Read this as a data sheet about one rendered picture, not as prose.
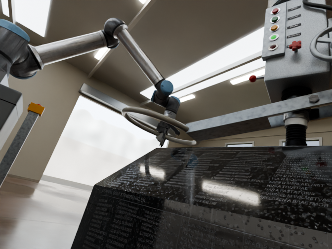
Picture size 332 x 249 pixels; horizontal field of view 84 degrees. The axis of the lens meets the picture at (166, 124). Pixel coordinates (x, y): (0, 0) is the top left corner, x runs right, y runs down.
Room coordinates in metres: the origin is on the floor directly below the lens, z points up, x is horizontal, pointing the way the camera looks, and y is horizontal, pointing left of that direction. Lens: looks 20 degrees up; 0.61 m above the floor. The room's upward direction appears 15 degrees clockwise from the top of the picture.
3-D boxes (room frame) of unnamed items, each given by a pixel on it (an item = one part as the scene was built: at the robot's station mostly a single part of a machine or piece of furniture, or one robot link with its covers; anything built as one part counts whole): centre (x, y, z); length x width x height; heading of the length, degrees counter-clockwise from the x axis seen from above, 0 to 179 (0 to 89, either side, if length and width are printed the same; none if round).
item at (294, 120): (0.61, -0.47, 0.97); 0.07 x 0.07 x 0.04
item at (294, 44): (0.51, -0.39, 1.22); 0.04 x 0.04 x 0.04; 49
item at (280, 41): (0.57, -0.34, 1.35); 0.08 x 0.03 x 0.28; 49
